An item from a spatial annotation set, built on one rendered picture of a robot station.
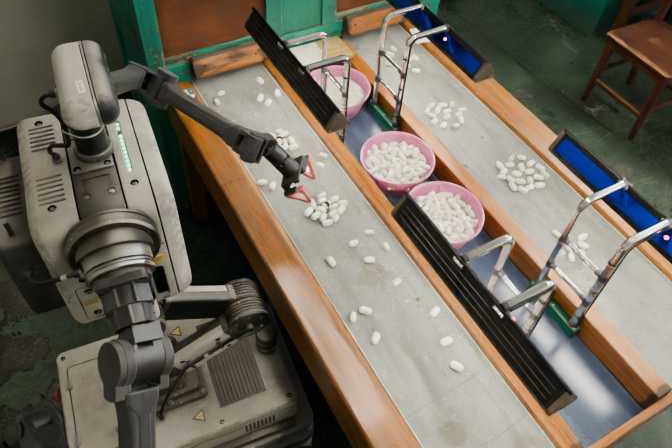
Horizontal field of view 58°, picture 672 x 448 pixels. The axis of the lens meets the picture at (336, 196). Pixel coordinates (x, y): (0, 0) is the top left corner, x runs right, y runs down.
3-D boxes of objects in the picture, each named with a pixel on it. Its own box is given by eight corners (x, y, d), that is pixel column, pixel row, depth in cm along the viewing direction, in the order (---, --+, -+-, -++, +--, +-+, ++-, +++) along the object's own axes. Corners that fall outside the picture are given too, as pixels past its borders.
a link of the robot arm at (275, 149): (261, 156, 172) (276, 142, 172) (255, 147, 178) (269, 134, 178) (277, 171, 176) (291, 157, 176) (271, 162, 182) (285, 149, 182)
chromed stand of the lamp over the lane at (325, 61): (302, 171, 223) (303, 72, 189) (278, 137, 234) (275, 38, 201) (347, 155, 230) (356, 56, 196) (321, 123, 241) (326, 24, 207)
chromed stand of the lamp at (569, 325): (569, 339, 183) (631, 250, 149) (525, 288, 194) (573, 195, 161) (614, 313, 190) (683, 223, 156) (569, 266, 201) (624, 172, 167)
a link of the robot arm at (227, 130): (140, 98, 186) (153, 65, 183) (154, 100, 191) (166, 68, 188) (245, 166, 171) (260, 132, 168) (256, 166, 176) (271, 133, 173)
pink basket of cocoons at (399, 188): (403, 214, 212) (406, 196, 205) (343, 176, 222) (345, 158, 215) (444, 173, 226) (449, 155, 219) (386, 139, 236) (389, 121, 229)
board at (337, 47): (283, 77, 244) (283, 75, 243) (267, 57, 252) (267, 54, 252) (354, 56, 256) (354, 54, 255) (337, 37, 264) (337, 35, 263)
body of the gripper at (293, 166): (284, 190, 180) (267, 175, 176) (290, 165, 187) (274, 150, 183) (301, 182, 177) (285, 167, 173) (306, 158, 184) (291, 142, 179)
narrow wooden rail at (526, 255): (641, 414, 171) (659, 398, 162) (329, 59, 272) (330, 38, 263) (655, 405, 173) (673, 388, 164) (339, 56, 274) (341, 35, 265)
